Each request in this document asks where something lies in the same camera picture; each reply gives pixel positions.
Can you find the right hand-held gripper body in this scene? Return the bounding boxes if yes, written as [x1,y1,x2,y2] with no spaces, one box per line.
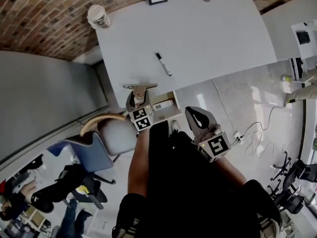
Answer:
[192,124,231,163]

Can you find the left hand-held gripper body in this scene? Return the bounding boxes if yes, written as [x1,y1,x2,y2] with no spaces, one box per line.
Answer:
[126,103,155,133]

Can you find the metal clip tool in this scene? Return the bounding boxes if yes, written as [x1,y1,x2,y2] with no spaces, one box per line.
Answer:
[123,83,159,103]

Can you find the wooden drawer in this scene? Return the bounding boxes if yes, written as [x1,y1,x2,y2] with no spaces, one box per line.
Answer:
[149,90,183,124]

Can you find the white marker pen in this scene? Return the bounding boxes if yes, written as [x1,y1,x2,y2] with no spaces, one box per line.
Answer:
[155,53,172,77]

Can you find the person's right forearm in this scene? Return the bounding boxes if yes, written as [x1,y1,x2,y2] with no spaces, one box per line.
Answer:
[212,155,248,191]

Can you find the person's left forearm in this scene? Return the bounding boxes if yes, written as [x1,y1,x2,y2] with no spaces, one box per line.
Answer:
[127,130,152,198]

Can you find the white desk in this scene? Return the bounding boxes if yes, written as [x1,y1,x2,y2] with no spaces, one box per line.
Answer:
[95,0,277,109]

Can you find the black office chair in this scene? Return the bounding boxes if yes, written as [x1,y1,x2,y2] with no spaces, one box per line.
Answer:
[31,164,108,214]

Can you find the person's right hand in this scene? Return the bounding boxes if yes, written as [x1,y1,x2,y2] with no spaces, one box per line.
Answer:
[199,129,220,141]

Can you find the white calculator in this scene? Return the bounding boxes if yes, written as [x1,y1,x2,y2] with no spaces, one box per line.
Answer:
[153,100,174,111]

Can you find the white power strip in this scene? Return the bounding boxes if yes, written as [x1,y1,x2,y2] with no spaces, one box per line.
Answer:
[234,130,246,143]

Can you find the wooden chair brown seat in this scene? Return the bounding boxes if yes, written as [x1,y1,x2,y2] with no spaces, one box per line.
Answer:
[79,112,139,158]

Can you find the person's black clothing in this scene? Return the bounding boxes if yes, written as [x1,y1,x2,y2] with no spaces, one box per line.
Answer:
[111,119,282,238]

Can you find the blue upholstered chair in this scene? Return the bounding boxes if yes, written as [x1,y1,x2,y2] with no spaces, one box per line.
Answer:
[47,131,116,185]

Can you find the grey refrigerator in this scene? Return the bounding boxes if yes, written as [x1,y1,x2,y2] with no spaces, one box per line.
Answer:
[0,50,109,166]

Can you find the black swivel chairs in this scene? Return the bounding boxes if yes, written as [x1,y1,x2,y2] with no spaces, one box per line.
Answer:
[267,150,317,215]

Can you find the white lidded cup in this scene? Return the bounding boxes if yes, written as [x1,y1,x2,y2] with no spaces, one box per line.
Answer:
[87,4,111,30]

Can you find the yellow and white object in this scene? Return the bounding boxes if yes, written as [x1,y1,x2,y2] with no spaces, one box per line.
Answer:
[75,185,90,197]

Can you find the white shelf unit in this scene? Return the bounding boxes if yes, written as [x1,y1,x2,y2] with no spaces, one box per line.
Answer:
[288,20,317,88]

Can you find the black keyboard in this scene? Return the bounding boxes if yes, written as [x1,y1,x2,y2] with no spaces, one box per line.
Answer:
[296,30,311,45]

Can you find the white power cable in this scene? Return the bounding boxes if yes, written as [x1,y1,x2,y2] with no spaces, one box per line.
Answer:
[210,79,238,135]

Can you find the coiled white cable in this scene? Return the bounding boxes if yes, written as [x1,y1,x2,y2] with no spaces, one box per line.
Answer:
[245,131,290,160]

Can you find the thin black cable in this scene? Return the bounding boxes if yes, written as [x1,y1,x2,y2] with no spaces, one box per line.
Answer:
[241,99,298,139]

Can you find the beige shoulder strap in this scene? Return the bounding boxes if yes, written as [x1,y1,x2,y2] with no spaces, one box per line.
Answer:
[257,214,280,238]

